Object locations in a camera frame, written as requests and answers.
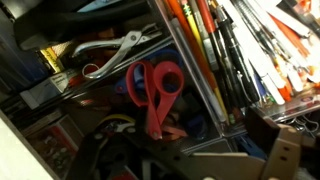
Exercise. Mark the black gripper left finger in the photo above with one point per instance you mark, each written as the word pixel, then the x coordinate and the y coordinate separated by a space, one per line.
pixel 133 153

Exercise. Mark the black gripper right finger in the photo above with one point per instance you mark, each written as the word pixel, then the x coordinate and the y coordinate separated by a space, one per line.
pixel 283 156

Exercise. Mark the pink scissors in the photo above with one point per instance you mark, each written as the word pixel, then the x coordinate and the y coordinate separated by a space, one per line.
pixel 156 100

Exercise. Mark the clear plastic pen tray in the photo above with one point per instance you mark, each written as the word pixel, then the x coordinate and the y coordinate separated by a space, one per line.
pixel 266 110

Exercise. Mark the metal mesh organizer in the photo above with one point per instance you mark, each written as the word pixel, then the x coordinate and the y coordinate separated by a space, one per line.
pixel 196 140

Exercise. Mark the red printed box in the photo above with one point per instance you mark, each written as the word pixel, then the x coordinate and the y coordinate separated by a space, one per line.
pixel 56 146

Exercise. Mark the black marker pen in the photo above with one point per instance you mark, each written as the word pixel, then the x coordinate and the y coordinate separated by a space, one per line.
pixel 238 63

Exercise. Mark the silver hole punch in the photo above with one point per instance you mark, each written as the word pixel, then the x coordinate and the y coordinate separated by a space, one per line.
pixel 116 50

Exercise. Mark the white staples box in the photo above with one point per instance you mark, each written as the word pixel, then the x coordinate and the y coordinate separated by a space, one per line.
pixel 46 88

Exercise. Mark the yellow tape measure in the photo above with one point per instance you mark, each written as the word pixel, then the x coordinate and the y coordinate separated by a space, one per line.
pixel 51 60

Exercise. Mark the grey and black pen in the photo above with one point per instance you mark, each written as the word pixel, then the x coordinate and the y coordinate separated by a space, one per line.
pixel 210 50

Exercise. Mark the yellow pencil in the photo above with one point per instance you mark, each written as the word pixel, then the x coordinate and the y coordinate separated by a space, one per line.
pixel 196 36

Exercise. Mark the red pen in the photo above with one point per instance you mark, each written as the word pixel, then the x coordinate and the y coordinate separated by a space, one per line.
pixel 206 20

